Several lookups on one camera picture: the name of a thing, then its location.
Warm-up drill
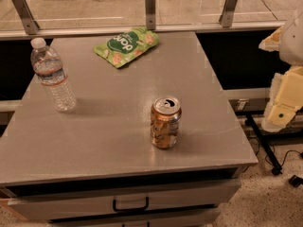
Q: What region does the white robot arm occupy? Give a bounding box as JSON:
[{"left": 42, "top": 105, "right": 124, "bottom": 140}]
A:
[{"left": 258, "top": 9, "right": 303, "bottom": 132}]

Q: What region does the clear plastic water bottle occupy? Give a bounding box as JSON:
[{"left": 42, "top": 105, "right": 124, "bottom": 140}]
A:
[{"left": 30, "top": 38, "right": 77, "bottom": 113}]

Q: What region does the black stand leg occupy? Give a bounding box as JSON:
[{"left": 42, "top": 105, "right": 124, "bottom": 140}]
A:
[{"left": 245, "top": 114, "right": 282, "bottom": 176}]

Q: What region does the orange soda can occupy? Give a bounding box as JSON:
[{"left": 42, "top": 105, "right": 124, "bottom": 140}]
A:
[{"left": 151, "top": 96, "right": 182, "bottom": 149}]

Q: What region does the lower grey drawer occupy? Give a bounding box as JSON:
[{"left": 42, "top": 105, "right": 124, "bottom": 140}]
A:
[{"left": 49, "top": 208, "right": 220, "bottom": 227}]

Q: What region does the grey drawer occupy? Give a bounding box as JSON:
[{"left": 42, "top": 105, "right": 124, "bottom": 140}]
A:
[
  {"left": 9, "top": 179, "right": 241, "bottom": 220},
  {"left": 49, "top": 208, "right": 220, "bottom": 227}
]

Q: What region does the green snack bag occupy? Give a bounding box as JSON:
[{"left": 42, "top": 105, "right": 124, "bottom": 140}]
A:
[{"left": 94, "top": 26, "right": 159, "bottom": 68}]

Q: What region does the grey drawer cabinet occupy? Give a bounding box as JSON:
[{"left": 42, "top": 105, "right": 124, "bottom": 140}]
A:
[{"left": 0, "top": 32, "right": 257, "bottom": 227}]

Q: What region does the upper grey drawer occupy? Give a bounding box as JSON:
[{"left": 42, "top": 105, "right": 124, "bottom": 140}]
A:
[{"left": 9, "top": 179, "right": 241, "bottom": 220}]

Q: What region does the black floor cable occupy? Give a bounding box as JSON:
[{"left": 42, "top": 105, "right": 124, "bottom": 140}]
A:
[{"left": 249, "top": 135, "right": 303, "bottom": 175}]

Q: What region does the right metal rail bracket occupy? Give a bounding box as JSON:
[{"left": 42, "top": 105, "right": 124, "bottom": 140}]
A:
[{"left": 219, "top": 0, "right": 238, "bottom": 27}]

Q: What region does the metal rail bracket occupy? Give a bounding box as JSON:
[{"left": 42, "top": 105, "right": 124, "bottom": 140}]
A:
[
  {"left": 145, "top": 0, "right": 156, "bottom": 30},
  {"left": 219, "top": 0, "right": 238, "bottom": 27},
  {"left": 11, "top": 0, "right": 40, "bottom": 35}
]

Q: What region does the horizontal metal rail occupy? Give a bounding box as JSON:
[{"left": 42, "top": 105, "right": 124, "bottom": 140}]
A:
[{"left": 0, "top": 20, "right": 287, "bottom": 42}]

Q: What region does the middle metal rail bracket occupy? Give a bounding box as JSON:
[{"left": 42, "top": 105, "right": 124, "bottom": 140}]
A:
[{"left": 145, "top": 0, "right": 156, "bottom": 30}]

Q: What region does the black drawer handle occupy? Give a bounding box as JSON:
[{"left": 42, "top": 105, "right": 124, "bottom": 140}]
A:
[{"left": 112, "top": 197, "right": 150, "bottom": 213}]

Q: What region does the left metal rail bracket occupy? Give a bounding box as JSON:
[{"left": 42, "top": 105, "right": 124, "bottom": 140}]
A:
[{"left": 11, "top": 0, "right": 40, "bottom": 35}]

